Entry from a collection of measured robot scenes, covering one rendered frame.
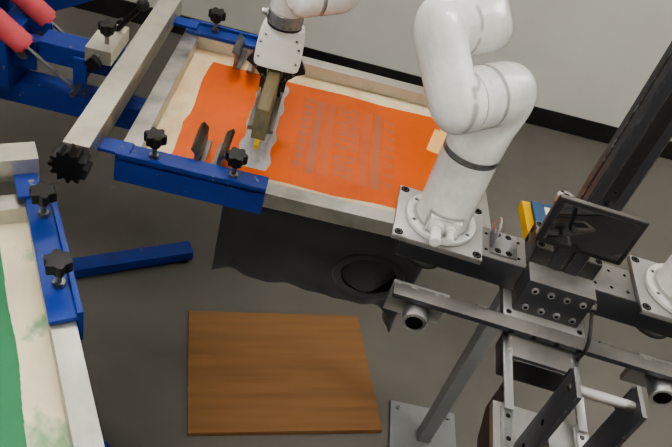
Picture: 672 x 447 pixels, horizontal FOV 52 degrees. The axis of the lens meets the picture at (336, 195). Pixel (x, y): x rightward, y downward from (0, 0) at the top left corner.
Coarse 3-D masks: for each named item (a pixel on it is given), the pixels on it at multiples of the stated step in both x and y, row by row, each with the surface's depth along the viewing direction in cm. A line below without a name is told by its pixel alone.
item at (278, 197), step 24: (192, 48) 173; (216, 48) 179; (168, 72) 162; (312, 72) 182; (336, 72) 181; (360, 72) 184; (168, 96) 156; (408, 96) 184; (144, 120) 146; (144, 144) 142; (288, 192) 140; (312, 192) 141; (312, 216) 141; (336, 216) 140; (360, 216) 140; (384, 216) 141
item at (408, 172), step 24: (192, 120) 156; (216, 120) 158; (240, 120) 160; (216, 144) 151; (288, 144) 158; (240, 168) 147; (288, 168) 151; (408, 168) 162; (336, 192) 149; (360, 192) 151; (384, 192) 153
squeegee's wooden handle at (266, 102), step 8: (272, 72) 150; (280, 72) 152; (272, 80) 148; (264, 88) 145; (272, 88) 145; (264, 96) 142; (272, 96) 143; (264, 104) 140; (272, 104) 142; (256, 112) 139; (264, 112) 139; (256, 120) 140; (264, 120) 140; (256, 128) 142; (264, 128) 141; (256, 136) 143; (264, 136) 143
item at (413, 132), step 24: (216, 72) 173; (240, 72) 176; (216, 96) 165; (240, 96) 168; (288, 96) 173; (312, 96) 176; (336, 96) 178; (288, 120) 165; (408, 120) 178; (432, 120) 181; (408, 144) 169
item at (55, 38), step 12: (48, 36) 152; (60, 36) 153; (72, 36) 154; (48, 48) 151; (60, 48) 151; (72, 48) 151; (84, 48) 152; (48, 60) 153; (60, 60) 153; (72, 60) 152; (96, 72) 154; (108, 72) 154
